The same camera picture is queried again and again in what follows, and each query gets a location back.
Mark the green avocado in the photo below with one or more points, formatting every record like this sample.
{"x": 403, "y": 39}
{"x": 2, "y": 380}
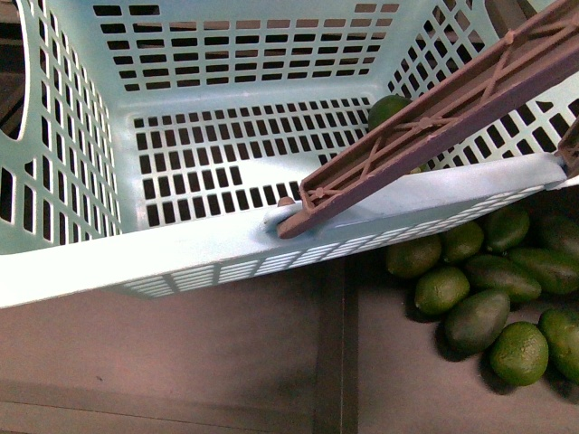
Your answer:
{"x": 556, "y": 272}
{"x": 411, "y": 259}
{"x": 461, "y": 242}
{"x": 475, "y": 323}
{"x": 493, "y": 272}
{"x": 520, "y": 355}
{"x": 385, "y": 108}
{"x": 558, "y": 233}
{"x": 560, "y": 328}
{"x": 505, "y": 228}
{"x": 439, "y": 290}

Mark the light blue plastic basket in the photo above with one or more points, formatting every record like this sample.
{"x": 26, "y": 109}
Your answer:
{"x": 152, "y": 147}

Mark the brown basket handle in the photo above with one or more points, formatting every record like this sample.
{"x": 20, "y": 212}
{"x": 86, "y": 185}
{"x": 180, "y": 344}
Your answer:
{"x": 525, "y": 62}

